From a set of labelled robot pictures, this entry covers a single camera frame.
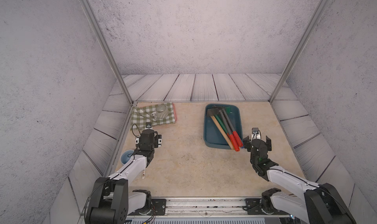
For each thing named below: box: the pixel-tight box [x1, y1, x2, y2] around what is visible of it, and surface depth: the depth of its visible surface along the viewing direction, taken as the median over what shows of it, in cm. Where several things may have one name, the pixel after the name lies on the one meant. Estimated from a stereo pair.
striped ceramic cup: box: [151, 104, 169, 120], surface depth 108 cm
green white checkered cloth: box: [130, 102, 176, 131], surface depth 113 cm
